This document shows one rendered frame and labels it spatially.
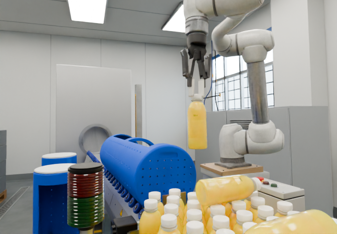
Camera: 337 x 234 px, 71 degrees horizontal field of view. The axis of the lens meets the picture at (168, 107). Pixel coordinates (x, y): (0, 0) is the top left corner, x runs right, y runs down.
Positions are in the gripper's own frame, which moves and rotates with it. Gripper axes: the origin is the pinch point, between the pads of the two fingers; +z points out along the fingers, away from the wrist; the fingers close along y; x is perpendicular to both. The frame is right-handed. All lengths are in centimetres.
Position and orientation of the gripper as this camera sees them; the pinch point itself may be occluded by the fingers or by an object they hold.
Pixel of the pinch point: (196, 88)
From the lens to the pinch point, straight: 90.8
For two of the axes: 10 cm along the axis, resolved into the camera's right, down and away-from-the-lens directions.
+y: -8.9, -0.3, -4.6
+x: 4.6, -0.4, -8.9
